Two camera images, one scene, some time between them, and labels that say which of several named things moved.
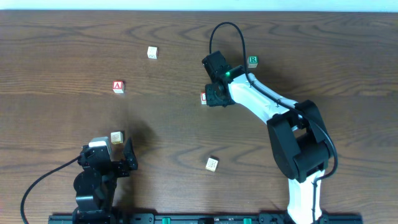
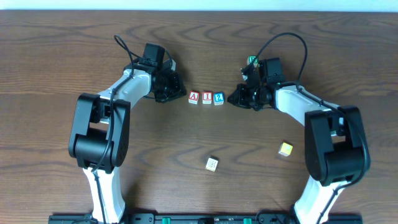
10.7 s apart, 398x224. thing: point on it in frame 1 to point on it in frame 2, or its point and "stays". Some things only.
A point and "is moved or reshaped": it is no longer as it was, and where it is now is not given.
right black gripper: (210, 101) to (241, 97)
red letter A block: (118, 86) is moved or reshaped
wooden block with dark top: (198, 218) stays
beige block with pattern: (212, 163) stays
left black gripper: (115, 166) to (173, 88)
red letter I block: (203, 98) stays
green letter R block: (252, 61) stays
